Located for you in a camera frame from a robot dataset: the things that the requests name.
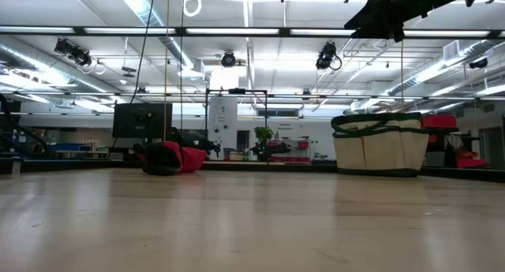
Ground thin black hanging cable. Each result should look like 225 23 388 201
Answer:
179 0 186 147

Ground green potted plant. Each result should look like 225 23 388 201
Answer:
252 125 275 162

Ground round black ceiling camera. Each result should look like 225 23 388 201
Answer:
220 50 238 69

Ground beige green gardening bag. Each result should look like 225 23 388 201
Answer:
331 111 431 179

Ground white cable ring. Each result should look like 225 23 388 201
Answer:
182 0 203 18

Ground black overhead camera with cable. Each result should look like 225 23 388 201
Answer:
315 41 343 73

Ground silver ventilation duct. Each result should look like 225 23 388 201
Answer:
114 0 195 70
0 43 119 99
388 38 499 96

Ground large black monitor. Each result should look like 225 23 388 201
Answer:
112 102 174 140

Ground black metal frame stand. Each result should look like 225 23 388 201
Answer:
204 88 269 162

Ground red box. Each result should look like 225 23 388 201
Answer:
420 114 459 133

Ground blue storage bins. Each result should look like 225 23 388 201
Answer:
50 142 87 153

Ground red and black garden glove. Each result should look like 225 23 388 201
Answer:
132 140 208 177

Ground shelf with red bins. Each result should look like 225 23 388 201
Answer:
269 136 311 164

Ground thick black curved cable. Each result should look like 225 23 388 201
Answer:
0 91 52 159

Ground black overhead light bar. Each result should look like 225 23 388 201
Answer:
0 25 505 39

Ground red bin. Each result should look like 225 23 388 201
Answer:
456 148 488 170

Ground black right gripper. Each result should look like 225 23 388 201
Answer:
343 0 425 44

